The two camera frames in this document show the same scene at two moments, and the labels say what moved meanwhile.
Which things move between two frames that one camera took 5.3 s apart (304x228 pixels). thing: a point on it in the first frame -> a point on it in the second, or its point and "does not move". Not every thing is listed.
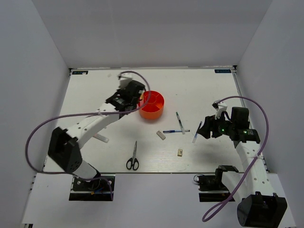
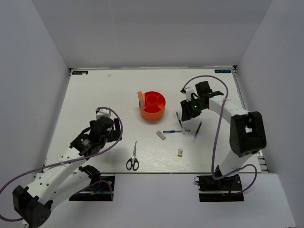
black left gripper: x=119 y=91 -> x=116 y=132
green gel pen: x=180 y=123 does not move
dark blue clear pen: x=196 y=134 does not move
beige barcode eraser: x=180 y=152 does not move
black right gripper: x=210 y=125 -> x=187 y=113
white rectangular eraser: x=159 y=133 does not move
